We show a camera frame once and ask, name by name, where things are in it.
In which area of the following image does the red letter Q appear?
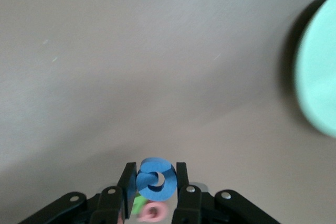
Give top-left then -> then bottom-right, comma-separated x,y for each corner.
138,199 -> 169,222

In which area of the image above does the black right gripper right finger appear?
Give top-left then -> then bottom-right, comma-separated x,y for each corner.
172,161 -> 281,224

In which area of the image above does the brown table mat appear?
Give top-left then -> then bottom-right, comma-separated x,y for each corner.
0,0 -> 336,224

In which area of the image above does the light green plate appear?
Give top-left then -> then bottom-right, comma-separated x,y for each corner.
293,0 -> 336,138

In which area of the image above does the blue letter C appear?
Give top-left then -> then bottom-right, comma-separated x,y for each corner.
135,157 -> 177,201

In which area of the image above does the green letter N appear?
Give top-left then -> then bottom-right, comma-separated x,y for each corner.
131,194 -> 149,216

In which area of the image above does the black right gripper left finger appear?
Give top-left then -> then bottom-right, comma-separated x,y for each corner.
18,162 -> 139,224

